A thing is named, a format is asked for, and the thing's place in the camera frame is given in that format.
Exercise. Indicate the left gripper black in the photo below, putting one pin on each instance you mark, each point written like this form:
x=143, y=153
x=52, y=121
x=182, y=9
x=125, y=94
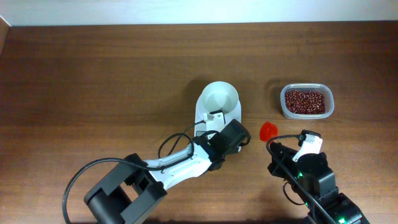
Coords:
x=235, y=150

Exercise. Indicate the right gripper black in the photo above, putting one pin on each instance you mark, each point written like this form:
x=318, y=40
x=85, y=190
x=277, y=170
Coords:
x=286, y=154

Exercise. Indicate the orange measuring scoop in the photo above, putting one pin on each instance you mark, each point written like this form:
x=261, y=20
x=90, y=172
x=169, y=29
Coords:
x=268, y=131

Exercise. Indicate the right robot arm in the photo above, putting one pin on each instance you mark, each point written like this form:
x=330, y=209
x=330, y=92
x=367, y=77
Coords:
x=314, y=182

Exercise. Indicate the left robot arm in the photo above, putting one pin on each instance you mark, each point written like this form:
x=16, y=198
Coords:
x=132, y=190

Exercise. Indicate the white digital kitchen scale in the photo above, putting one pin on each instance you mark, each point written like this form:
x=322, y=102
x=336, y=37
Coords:
x=228, y=117

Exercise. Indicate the white round bowl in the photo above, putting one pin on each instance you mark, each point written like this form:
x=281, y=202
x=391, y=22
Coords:
x=219, y=96

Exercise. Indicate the red beans pile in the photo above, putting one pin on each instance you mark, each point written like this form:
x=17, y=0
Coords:
x=304, y=102

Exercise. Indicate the clear plastic bean container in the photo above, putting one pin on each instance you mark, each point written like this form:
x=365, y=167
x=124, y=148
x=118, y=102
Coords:
x=323, y=89

